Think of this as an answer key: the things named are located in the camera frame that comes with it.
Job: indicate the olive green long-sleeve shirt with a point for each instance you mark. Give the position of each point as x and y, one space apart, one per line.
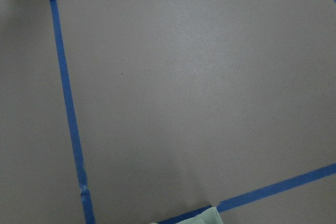
206 214

